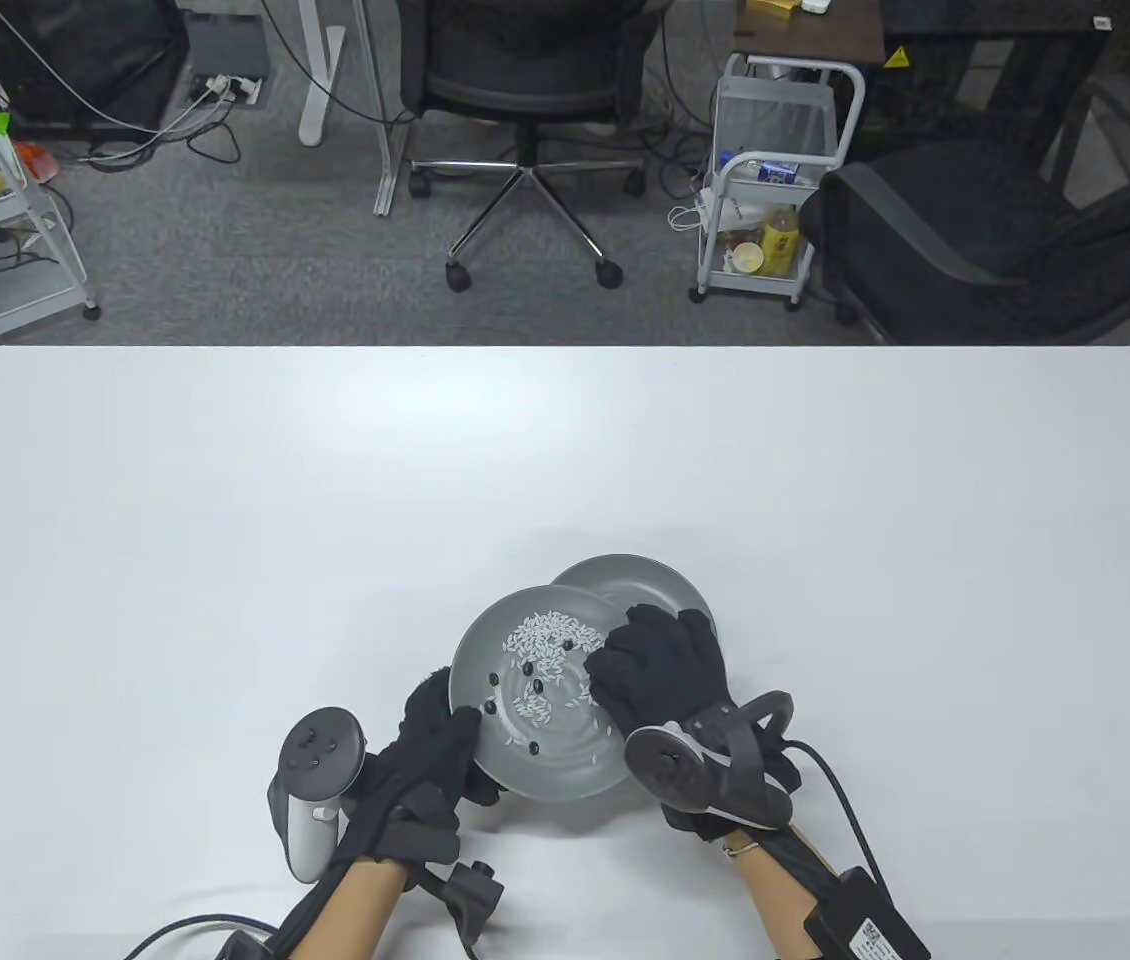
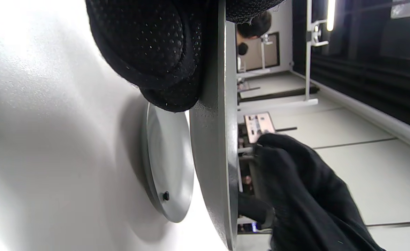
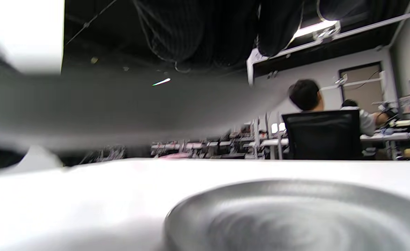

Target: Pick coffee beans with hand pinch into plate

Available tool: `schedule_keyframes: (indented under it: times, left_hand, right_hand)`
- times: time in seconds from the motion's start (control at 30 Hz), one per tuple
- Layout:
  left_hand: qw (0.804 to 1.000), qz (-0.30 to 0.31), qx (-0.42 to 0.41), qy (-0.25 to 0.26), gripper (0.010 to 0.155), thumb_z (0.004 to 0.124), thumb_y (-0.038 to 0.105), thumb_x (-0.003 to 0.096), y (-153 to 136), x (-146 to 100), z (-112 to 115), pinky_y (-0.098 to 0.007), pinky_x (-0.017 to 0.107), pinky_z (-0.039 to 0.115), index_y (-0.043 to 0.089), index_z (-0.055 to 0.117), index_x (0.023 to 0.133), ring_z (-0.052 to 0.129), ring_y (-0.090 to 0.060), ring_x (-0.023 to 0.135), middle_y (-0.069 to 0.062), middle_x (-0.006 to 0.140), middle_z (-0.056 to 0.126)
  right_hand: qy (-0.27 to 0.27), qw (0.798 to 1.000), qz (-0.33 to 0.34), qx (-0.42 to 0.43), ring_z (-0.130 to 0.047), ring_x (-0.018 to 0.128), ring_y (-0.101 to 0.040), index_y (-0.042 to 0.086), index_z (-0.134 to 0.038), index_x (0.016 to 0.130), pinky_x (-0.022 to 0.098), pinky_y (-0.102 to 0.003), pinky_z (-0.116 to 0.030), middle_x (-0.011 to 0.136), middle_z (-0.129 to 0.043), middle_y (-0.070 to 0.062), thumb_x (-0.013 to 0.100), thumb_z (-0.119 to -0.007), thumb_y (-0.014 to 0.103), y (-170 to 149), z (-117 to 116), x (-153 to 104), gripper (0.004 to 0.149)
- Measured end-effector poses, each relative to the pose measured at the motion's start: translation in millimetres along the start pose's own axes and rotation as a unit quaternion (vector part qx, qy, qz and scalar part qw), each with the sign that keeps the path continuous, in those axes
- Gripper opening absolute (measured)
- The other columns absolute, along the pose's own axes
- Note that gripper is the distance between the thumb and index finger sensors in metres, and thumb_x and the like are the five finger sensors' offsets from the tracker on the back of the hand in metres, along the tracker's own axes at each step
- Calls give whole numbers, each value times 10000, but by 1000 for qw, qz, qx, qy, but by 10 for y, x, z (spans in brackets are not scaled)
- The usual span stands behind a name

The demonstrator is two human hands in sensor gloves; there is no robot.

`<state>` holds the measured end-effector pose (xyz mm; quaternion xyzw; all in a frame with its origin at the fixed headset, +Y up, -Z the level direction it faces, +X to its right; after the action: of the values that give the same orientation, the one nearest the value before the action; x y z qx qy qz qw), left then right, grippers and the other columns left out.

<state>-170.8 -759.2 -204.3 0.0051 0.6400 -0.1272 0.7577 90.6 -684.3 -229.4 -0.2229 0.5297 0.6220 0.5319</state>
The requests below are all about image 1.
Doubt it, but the person's left hand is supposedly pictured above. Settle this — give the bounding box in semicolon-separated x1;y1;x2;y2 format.
337;666;504;871

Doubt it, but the person's right hand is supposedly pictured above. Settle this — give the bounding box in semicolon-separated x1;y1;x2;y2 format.
583;603;806;848

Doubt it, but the grey plate holding rice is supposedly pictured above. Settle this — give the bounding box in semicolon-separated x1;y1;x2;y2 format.
448;585;644;803

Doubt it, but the person's right forearm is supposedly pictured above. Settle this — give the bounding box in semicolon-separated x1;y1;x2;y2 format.
725;830;861;960

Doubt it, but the person's left forearm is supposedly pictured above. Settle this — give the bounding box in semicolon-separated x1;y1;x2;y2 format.
290;855;416;960

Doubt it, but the VR controller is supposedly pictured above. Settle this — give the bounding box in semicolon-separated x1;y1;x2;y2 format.
623;690;796;833
268;707;368;884

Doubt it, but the pile of white rice grains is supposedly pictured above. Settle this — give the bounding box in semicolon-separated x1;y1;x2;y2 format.
505;608;616;736

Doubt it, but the black box with white label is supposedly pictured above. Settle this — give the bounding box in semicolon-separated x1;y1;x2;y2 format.
805;868;931;960

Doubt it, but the yellow drink bottle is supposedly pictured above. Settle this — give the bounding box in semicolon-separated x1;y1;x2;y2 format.
760;205;801;279

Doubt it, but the black armchair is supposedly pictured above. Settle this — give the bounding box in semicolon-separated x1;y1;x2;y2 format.
803;75;1130;346

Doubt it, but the white mesh trolley cart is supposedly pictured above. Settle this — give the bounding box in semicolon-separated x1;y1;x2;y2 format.
690;52;867;313

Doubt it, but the white desk leg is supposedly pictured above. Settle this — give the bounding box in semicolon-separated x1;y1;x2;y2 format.
297;0;346;148
355;0;406;216

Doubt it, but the black chair with chrome base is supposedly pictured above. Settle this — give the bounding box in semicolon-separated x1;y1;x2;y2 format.
395;0;671;293

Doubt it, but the brown wooden table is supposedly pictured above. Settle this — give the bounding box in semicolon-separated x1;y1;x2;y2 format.
733;0;886;66

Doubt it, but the black cabinet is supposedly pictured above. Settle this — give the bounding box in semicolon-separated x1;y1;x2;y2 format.
870;0;1126;171

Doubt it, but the dark grey floor box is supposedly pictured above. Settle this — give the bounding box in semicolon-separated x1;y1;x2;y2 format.
183;8;274;79

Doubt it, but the large black case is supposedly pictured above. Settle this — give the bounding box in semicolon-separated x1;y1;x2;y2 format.
0;0;191;136

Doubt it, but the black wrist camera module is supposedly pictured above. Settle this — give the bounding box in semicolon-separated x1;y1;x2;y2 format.
440;862;508;956

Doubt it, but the black floor cable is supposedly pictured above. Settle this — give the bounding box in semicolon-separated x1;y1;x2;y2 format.
187;120;241;166

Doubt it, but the white floor cable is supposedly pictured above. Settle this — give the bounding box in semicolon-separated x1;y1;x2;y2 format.
75;90;231;166

